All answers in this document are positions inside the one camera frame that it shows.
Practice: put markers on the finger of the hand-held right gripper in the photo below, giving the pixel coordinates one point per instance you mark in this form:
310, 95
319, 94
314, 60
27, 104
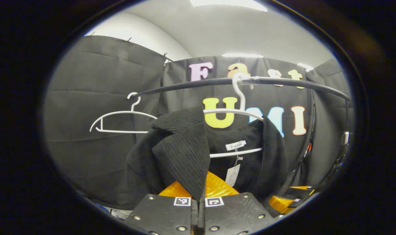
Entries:
282, 204
300, 191

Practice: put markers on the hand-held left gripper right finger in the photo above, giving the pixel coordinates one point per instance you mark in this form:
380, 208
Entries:
233, 212

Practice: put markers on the black backdrop cloth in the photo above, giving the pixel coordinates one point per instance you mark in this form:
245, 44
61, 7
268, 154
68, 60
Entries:
87, 98

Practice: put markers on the white hang tag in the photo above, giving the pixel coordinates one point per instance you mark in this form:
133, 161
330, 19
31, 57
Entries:
233, 176

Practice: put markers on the black clothes rack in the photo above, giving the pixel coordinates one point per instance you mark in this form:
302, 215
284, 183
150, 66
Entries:
191, 84

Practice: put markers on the black knit garment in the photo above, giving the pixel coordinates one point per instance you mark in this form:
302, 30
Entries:
181, 153

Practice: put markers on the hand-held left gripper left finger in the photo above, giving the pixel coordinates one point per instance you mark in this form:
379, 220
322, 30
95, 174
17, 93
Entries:
162, 212

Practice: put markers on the white plastic hanger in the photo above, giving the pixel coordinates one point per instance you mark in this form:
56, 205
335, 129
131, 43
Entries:
240, 94
126, 132

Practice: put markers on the ceiling light panel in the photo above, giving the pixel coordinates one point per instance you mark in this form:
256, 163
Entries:
305, 67
242, 55
229, 4

